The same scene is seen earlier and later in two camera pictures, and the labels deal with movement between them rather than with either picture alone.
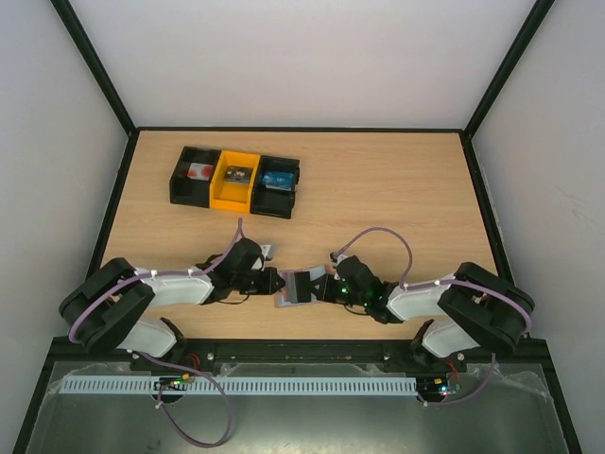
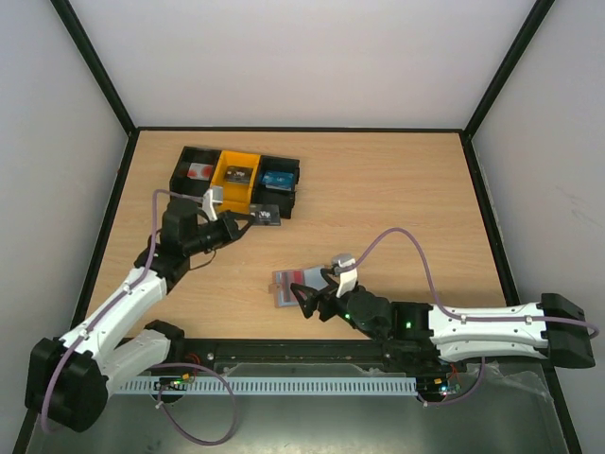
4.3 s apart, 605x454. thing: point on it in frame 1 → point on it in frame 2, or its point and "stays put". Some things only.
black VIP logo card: [238, 174] stays put
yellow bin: [232, 196] stays put
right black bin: [274, 201] stays put
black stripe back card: [297, 287] → [265, 214]
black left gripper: [267, 288] → [233, 235]
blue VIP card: [278, 180] stays put
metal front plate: [509, 413] stays put
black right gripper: [319, 291] → [324, 303]
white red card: [199, 171] stays put
